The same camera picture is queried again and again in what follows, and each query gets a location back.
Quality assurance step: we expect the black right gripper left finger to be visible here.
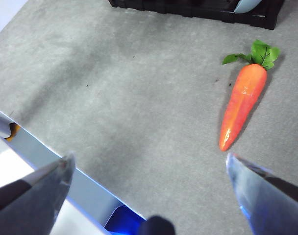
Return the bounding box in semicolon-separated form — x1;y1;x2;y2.
0;153;76;235

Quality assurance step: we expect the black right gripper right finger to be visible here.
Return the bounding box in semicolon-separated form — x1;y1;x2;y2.
226;153;298;235

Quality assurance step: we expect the orange carrot with green leaves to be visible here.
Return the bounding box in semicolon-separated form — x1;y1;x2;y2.
219;39;281;152

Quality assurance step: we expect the blue plate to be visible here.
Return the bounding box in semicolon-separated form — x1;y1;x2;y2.
233;0;262;14

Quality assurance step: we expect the black plate rack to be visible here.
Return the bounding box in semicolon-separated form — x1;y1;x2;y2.
108;0;286;31

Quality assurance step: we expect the pale grey table edge rail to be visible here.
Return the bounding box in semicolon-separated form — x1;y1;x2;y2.
0;106;147;233

